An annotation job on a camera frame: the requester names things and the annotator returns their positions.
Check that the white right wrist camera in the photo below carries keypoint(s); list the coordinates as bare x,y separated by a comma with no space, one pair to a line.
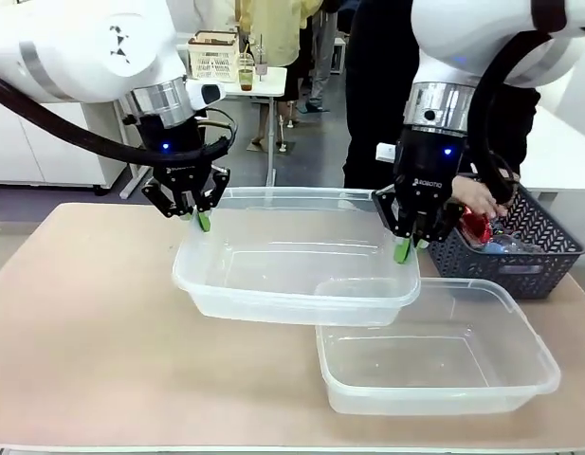
386,152

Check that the person left hand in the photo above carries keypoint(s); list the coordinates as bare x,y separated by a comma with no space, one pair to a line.
472,194

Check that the clear plastic bin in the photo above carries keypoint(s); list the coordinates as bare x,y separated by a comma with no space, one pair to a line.
273,303
439,393

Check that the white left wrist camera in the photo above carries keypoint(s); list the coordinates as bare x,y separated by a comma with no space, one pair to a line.
204,93

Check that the white background table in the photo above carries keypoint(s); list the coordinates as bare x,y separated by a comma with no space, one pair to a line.
268,76

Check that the crushed red can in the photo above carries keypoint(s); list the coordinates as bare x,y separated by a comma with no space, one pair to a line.
477,227

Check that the crushed clear plastic bottle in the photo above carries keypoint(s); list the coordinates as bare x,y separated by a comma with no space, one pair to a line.
503,245

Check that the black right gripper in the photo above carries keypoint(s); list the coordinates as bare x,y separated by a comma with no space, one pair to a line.
427,166

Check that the person in yellow shirt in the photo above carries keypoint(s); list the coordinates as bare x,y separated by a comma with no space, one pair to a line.
278,33

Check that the white cabinet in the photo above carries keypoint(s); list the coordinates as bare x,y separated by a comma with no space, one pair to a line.
50,147

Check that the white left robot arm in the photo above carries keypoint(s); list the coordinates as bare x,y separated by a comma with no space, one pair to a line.
83,47

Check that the person in grey trousers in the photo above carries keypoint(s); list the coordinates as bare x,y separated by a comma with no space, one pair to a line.
323,57

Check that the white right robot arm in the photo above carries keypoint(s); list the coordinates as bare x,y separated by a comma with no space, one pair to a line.
444,38

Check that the clear cup with straw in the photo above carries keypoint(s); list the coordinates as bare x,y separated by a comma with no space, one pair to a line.
261,64

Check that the person torso in black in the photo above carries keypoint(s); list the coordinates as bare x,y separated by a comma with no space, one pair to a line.
377,95

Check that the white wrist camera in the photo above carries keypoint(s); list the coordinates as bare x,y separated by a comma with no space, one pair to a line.
386,152
204,93

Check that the beige woven basket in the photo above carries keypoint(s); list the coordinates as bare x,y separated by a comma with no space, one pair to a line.
212,59

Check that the dark grey plastic basket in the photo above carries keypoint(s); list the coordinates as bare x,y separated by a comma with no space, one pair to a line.
534,279

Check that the plastic cup with brown drink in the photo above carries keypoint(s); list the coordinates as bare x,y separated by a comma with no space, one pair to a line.
245,76

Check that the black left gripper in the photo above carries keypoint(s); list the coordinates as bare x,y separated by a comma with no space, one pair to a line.
178,142

